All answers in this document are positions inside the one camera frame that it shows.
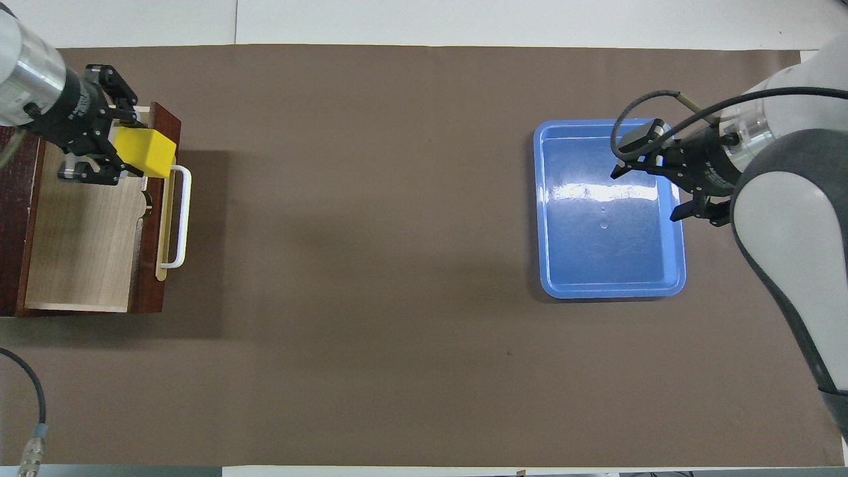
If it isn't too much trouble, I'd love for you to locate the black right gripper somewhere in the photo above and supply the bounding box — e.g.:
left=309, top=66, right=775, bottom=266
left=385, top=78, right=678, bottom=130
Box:
left=609, top=119, right=743, bottom=228

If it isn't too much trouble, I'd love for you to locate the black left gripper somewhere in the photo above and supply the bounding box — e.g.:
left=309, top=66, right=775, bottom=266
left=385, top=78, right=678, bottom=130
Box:
left=26, top=64, right=148, bottom=186

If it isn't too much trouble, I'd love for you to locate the yellow cube block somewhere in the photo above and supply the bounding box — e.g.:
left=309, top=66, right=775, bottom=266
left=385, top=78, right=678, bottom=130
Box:
left=113, top=126, right=178, bottom=180

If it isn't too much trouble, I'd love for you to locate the white drawer handle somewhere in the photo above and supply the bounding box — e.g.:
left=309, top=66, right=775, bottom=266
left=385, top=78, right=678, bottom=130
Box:
left=159, top=164, right=193, bottom=270

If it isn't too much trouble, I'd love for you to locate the wooden drawer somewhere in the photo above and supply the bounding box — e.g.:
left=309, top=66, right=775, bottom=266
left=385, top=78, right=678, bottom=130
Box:
left=23, top=101, right=193, bottom=314

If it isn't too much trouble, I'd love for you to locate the blue plastic tray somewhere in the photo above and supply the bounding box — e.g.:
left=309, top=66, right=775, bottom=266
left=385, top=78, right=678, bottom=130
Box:
left=533, top=119, right=687, bottom=300

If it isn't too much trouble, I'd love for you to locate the brown table mat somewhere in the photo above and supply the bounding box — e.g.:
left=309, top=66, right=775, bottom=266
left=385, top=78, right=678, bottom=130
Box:
left=0, top=43, right=848, bottom=468

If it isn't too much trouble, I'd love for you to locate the black cable with metal plug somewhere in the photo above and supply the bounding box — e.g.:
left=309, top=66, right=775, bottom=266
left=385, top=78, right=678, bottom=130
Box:
left=0, top=348, right=48, bottom=477

